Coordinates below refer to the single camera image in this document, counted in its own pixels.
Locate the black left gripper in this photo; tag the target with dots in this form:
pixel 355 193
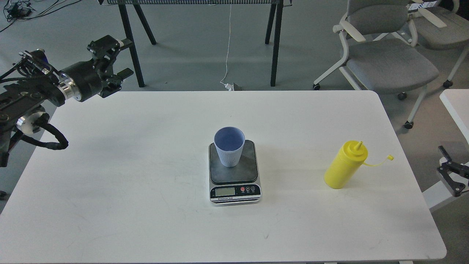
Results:
pixel 82 80

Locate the yellow squeeze bottle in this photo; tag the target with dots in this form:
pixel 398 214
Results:
pixel 351 156

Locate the blue ribbed plastic cup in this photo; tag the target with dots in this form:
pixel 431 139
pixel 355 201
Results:
pixel 229 143

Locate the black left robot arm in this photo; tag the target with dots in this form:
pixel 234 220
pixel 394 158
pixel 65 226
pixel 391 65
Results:
pixel 32 81

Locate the digital kitchen scale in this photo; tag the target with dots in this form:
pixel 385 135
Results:
pixel 234 185

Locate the white power adapter on floor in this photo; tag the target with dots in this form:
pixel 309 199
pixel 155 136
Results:
pixel 232 87

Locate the grey office chair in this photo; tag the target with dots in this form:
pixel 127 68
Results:
pixel 378 39
pixel 440 27

